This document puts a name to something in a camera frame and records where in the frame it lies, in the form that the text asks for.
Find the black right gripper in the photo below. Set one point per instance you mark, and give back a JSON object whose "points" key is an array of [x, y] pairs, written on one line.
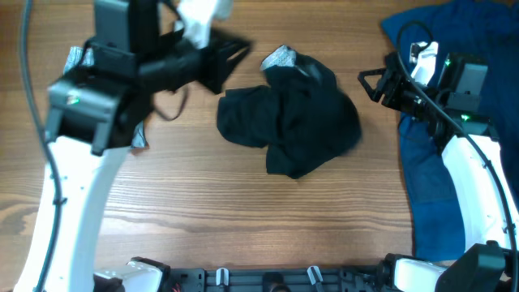
{"points": [[388, 75]]}

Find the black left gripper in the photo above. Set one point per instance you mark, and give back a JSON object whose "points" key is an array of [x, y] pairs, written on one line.
{"points": [[221, 49]]}

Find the black shorts garment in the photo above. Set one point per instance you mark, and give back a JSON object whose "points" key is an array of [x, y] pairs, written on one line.
{"points": [[301, 115]]}

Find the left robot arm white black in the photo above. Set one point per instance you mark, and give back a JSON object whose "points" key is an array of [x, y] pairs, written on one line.
{"points": [[93, 114]]}

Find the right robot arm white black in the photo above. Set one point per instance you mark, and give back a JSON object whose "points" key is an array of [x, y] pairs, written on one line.
{"points": [[470, 150]]}

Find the blue garment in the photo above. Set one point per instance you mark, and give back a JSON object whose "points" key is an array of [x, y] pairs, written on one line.
{"points": [[488, 29]]}

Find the folded light blue jeans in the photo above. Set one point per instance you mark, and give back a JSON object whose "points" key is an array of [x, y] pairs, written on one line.
{"points": [[77, 55]]}

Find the black mounting rail base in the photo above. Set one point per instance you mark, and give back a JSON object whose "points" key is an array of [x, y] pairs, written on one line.
{"points": [[311, 279]]}

